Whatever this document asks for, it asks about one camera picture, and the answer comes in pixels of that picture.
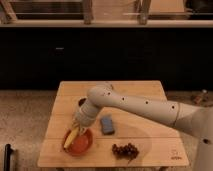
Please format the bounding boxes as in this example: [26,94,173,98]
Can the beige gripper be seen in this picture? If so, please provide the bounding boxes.
[74,100,98,127]

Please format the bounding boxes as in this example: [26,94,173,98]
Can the yellow banana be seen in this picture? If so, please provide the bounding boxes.
[63,127,79,149]

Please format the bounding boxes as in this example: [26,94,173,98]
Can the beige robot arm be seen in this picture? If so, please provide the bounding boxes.
[75,84,213,171]

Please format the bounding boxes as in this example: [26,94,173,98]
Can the red bowl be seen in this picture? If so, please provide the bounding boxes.
[62,129,93,156]

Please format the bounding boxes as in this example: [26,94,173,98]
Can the small dark cup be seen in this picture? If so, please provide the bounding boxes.
[78,98,87,107]

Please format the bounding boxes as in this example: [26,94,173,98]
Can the blue sponge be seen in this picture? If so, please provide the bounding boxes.
[100,115,115,135]

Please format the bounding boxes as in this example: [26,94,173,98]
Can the wooden table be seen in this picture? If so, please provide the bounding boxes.
[38,81,189,168]

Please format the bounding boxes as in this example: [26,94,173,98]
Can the bunch of dark grapes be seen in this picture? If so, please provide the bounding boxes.
[112,143,139,159]

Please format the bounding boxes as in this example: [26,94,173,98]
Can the black object at floor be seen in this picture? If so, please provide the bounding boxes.
[3,144,13,171]

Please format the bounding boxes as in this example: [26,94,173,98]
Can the wooden shelf rail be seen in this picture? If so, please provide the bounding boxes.
[0,0,213,29]

